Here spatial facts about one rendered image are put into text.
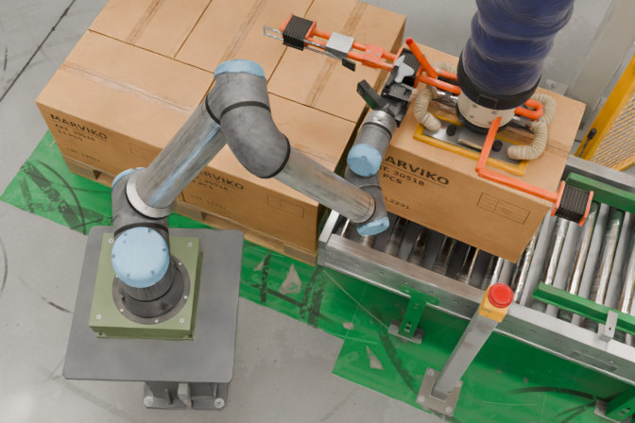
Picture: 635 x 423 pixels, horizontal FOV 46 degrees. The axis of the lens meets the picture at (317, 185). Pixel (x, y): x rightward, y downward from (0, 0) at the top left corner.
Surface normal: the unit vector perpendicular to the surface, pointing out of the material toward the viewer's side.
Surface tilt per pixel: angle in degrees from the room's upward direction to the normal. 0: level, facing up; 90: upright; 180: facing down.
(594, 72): 90
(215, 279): 0
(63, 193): 0
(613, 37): 90
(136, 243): 8
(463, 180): 90
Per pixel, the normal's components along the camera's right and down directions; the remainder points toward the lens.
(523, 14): -0.33, 0.89
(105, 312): 0.07, -0.46
